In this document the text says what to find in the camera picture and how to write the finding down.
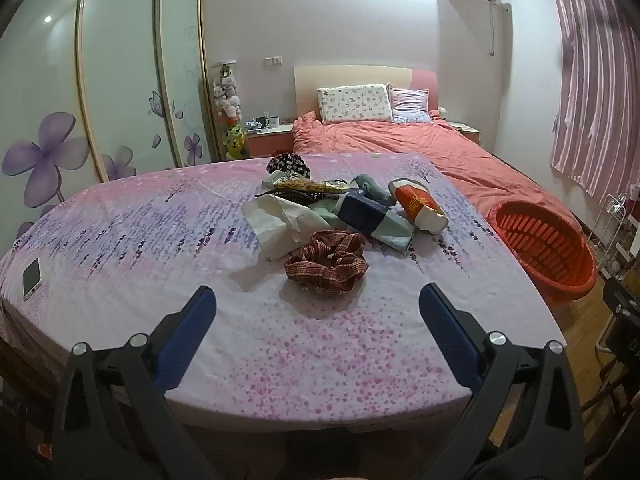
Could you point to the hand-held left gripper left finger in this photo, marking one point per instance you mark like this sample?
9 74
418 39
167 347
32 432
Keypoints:
187 335

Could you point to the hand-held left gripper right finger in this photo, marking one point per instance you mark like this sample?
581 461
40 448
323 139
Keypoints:
450 330

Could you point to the orange plastic basket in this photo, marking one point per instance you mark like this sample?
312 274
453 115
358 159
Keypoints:
540 250

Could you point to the white cloth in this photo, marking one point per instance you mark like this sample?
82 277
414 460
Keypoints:
280 220

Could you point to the yellow snack wrapper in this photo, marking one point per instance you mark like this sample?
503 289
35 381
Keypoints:
305 186

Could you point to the pink floral tablecloth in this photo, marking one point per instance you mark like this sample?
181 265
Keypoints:
150 240

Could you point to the pale green packet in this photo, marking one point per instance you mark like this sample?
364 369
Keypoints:
395 232

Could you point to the red and white paper cup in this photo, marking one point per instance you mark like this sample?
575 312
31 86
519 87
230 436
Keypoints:
417 205

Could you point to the red plaid scrunchie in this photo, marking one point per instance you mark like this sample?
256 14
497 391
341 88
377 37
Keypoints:
325 262

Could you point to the grey-green cloth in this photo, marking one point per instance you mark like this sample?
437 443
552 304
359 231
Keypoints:
370 187

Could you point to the white smartphone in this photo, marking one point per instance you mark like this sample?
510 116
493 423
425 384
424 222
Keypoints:
31 278

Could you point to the dark wooden chair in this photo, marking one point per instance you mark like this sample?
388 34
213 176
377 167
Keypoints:
620 340

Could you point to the bed with salmon duvet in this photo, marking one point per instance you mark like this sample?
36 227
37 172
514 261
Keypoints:
425 145

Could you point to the black floral cloth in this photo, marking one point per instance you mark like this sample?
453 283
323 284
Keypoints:
287 164

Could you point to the green plush toy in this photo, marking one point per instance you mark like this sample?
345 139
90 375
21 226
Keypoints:
235 142

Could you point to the pink nightstand with mugs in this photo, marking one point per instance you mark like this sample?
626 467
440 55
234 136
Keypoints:
270 140

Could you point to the pink striped pillow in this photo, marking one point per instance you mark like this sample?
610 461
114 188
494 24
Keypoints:
410 105

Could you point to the hanging plush toy column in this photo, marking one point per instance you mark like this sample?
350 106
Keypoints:
227 95

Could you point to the white floral pillow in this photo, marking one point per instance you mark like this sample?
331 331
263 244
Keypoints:
352 102

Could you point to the beige and pink headboard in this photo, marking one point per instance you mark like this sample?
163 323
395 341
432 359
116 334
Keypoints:
350 76

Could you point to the sliding wardrobe with purple flowers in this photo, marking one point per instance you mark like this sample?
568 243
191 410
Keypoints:
125 60

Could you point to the pink striped curtain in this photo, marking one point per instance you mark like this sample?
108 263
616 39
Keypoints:
595 85

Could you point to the white wall socket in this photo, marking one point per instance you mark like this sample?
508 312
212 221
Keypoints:
272 61

